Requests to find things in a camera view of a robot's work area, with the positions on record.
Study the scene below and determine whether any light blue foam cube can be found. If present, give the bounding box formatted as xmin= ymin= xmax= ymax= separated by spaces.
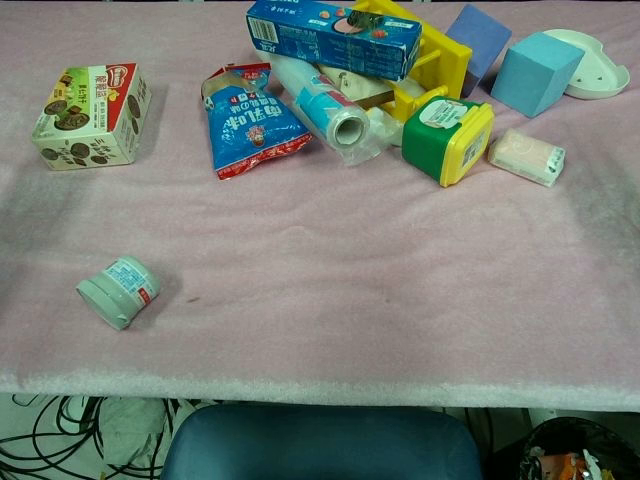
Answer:
xmin=490 ymin=31 xmax=586 ymax=120

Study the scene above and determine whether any pink foam table cover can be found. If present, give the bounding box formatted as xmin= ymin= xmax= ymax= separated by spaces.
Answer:
xmin=0 ymin=0 xmax=640 ymax=413

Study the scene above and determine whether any long blue carton box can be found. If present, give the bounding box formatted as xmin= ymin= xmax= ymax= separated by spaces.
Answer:
xmin=245 ymin=0 xmax=424 ymax=83

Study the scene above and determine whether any black trash bin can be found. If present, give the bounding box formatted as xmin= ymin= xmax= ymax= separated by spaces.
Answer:
xmin=518 ymin=416 xmax=640 ymax=480

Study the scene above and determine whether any purple foam cube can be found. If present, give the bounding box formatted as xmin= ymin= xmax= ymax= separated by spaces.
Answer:
xmin=444 ymin=3 xmax=513 ymax=98

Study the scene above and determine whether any black cable bundle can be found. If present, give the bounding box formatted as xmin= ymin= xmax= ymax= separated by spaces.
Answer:
xmin=0 ymin=393 xmax=174 ymax=480

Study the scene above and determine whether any yellow plastic rack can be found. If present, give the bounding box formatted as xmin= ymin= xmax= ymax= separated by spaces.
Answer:
xmin=352 ymin=0 xmax=474 ymax=121

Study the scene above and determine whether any green white cookie box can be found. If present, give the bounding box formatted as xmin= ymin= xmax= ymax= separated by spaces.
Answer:
xmin=31 ymin=62 xmax=153 ymax=172

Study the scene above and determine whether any pale green small jar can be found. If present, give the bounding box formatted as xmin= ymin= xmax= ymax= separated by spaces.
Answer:
xmin=75 ymin=255 xmax=162 ymax=332

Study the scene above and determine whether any white plastic bag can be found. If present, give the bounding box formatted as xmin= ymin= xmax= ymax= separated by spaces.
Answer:
xmin=94 ymin=397 xmax=174 ymax=469

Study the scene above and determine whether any clear plastic wrap roll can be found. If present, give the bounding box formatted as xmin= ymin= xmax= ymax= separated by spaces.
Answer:
xmin=269 ymin=53 xmax=385 ymax=168

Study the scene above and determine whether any white plastic dish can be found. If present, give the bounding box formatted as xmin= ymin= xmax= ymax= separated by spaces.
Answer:
xmin=541 ymin=28 xmax=631 ymax=100

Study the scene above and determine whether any blue chair back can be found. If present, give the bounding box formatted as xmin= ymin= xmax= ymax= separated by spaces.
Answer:
xmin=160 ymin=403 xmax=484 ymax=480

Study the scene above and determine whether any blue red snack bag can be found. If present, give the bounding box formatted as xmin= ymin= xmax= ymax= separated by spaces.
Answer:
xmin=200 ymin=62 xmax=315 ymax=181

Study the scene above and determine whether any green yellow lidded container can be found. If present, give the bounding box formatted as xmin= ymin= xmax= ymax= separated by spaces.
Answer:
xmin=401 ymin=95 xmax=496 ymax=189

